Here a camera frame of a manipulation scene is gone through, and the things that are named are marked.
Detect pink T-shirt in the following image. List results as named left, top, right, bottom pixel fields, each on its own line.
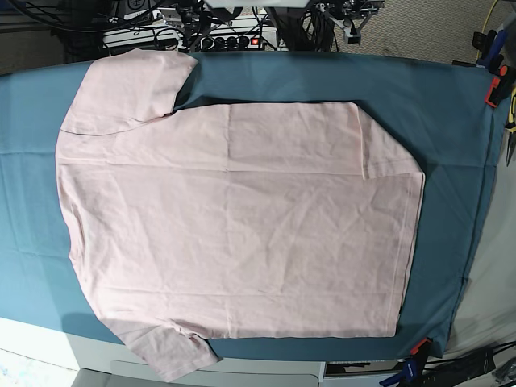
left=56, top=49, right=425, bottom=382

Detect white power strip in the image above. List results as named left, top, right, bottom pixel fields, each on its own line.
left=101, top=27, right=286, bottom=54

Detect teal table cloth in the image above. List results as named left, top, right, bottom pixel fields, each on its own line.
left=1, top=52, right=510, bottom=361

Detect orange blue clamp bottom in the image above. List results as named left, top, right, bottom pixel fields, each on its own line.
left=379, top=338, right=433, bottom=386

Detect orange black clamp right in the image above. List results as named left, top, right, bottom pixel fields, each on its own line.
left=485, top=65, right=511, bottom=108

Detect yellow handled pliers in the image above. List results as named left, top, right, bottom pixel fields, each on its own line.
left=505, top=87, right=516, bottom=167

